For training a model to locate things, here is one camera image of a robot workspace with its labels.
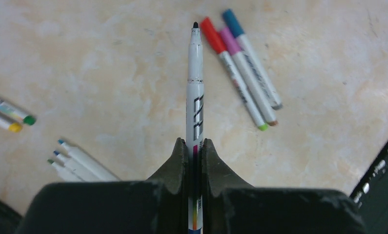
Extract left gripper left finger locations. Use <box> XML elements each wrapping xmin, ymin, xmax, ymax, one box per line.
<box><xmin>16</xmin><ymin>138</ymin><xmax>188</xmax><ymax>234</ymax></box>

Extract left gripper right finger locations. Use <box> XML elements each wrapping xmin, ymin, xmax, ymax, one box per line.
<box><xmin>202</xmin><ymin>139</ymin><xmax>366</xmax><ymax>234</ymax></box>

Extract teal cap white marker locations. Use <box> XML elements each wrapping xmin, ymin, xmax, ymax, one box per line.
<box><xmin>58</xmin><ymin>139</ymin><xmax>120</xmax><ymax>181</ymax></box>

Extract purple cap white marker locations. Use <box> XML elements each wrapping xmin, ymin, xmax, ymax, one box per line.
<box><xmin>53</xmin><ymin>151</ymin><xmax>101</xmax><ymax>182</ymax></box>

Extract light blue cap marker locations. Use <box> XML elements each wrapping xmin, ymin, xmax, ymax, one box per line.
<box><xmin>47</xmin><ymin>159</ymin><xmax>83</xmax><ymax>182</ymax></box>

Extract orange cap white marker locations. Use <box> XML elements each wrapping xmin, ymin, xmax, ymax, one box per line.
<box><xmin>185</xmin><ymin>22</ymin><xmax>204</xmax><ymax>234</ymax></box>

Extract yellow cap white marker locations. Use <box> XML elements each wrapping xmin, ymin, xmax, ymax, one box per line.
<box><xmin>0</xmin><ymin>114</ymin><xmax>22</xmax><ymax>133</ymax></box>

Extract green end white marker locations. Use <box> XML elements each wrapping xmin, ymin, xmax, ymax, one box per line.
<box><xmin>0</xmin><ymin>97</ymin><xmax>37</xmax><ymax>126</ymax></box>

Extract blue cap white marker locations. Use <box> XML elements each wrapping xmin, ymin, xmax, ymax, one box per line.
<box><xmin>222</xmin><ymin>9</ymin><xmax>283</xmax><ymax>110</ymax></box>

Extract pink cap white marker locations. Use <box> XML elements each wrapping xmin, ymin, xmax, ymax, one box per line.
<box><xmin>219</xmin><ymin>26</ymin><xmax>278</xmax><ymax>126</ymax></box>

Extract black floral blanket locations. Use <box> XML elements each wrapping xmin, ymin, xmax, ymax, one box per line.
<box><xmin>0</xmin><ymin>201</ymin><xmax>22</xmax><ymax>234</ymax></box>

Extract red cap white marker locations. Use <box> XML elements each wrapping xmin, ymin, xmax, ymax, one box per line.
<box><xmin>200</xmin><ymin>17</ymin><xmax>268</xmax><ymax>131</ymax></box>

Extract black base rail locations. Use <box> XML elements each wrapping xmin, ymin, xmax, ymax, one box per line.
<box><xmin>350</xmin><ymin>141</ymin><xmax>388</xmax><ymax>234</ymax></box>

